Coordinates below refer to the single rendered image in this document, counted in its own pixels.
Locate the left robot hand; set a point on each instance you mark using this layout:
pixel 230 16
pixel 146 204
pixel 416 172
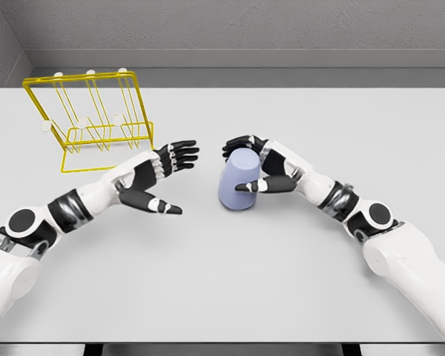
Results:
pixel 142 176

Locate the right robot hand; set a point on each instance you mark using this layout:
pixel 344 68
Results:
pixel 276 163

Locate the lavender cup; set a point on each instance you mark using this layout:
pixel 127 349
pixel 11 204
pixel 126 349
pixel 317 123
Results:
pixel 237 185

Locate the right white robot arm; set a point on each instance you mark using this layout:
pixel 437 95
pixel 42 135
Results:
pixel 385 237

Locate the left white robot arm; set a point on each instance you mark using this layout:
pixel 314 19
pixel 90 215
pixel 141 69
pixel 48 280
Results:
pixel 41 237

